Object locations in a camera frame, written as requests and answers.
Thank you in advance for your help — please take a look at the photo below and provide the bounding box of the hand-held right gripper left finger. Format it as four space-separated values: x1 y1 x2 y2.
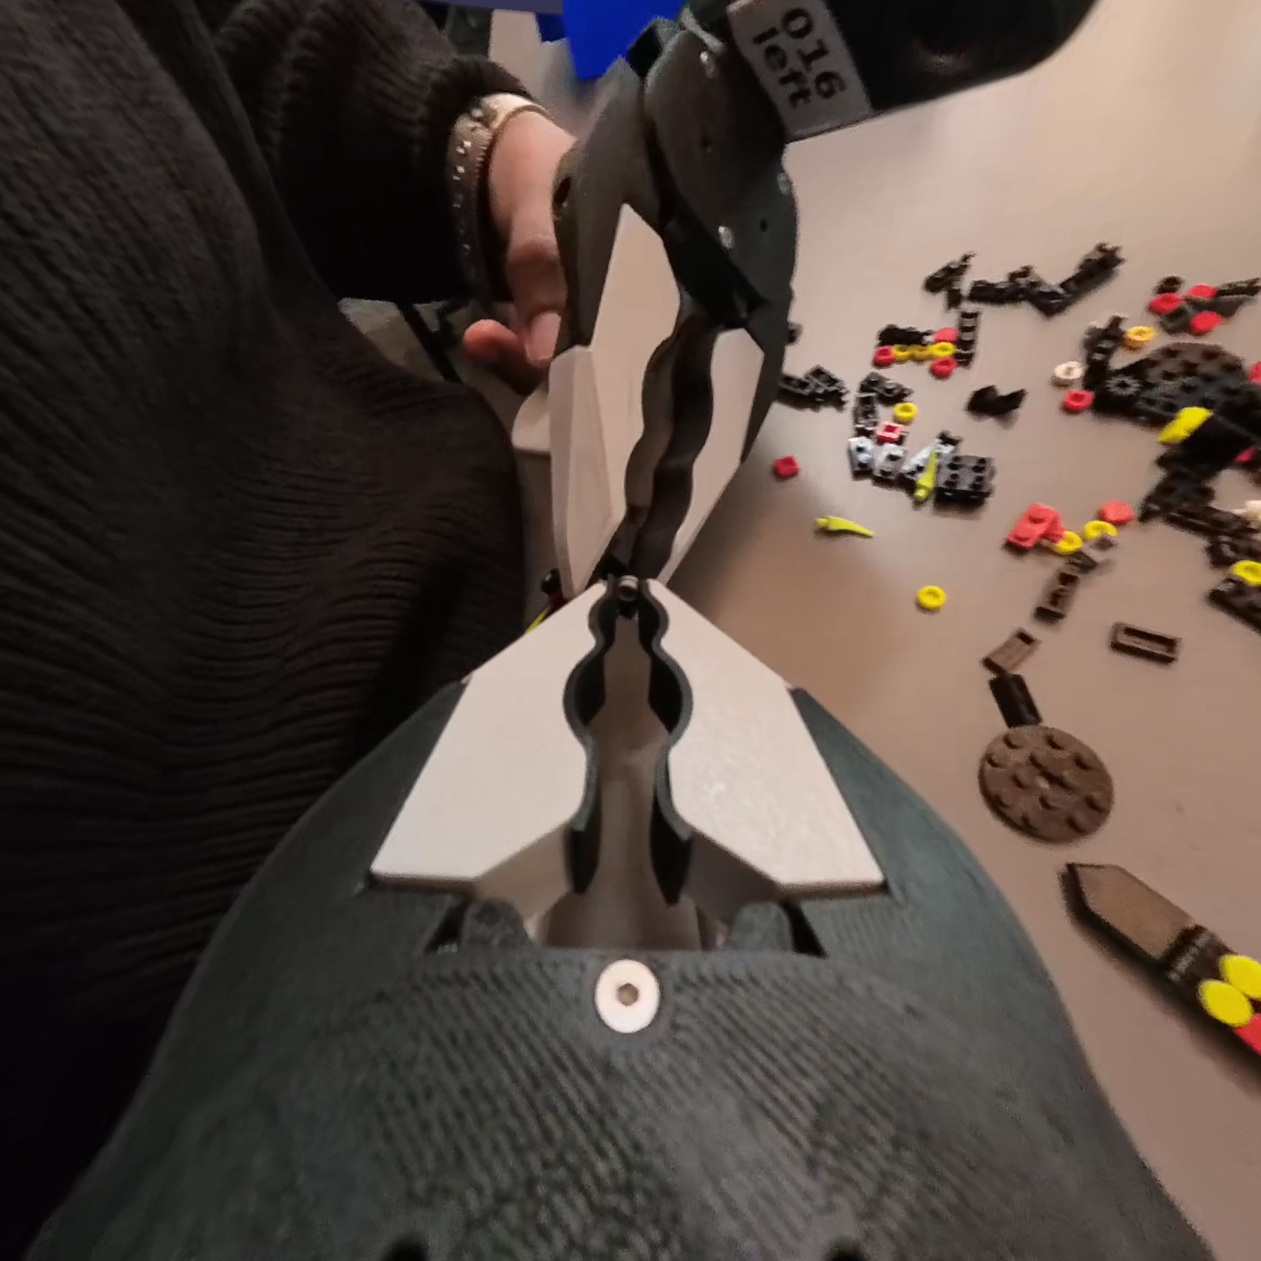
369 582 623 921

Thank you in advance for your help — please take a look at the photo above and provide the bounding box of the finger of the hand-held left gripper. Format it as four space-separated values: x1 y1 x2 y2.
635 310 771 585
511 202 692 599

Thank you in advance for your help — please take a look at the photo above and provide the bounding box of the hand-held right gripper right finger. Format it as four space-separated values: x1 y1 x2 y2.
639 578 886 926

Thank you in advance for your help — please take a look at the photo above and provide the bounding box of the black red lego car assembly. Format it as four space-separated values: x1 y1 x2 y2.
538 563 652 631

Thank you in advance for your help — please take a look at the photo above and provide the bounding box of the pile of lego pieces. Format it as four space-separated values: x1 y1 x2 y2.
774 240 1261 671

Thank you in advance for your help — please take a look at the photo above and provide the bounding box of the small black round lego plate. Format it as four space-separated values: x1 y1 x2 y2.
979 725 1116 844

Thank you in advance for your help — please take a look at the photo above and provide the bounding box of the red yellow black lego snake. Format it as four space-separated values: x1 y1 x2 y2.
1062 861 1261 1057

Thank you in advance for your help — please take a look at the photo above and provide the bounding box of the large black round lego plate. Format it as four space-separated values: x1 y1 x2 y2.
1092 339 1255 427

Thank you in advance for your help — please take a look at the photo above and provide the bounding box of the person's left hand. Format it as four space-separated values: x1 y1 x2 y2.
464 112 579 395

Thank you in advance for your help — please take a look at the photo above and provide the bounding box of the blue plastic storage bin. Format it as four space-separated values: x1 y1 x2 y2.
562 0 686 81

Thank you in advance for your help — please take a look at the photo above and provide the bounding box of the grey strap wristwatch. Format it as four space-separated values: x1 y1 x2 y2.
443 92 553 301

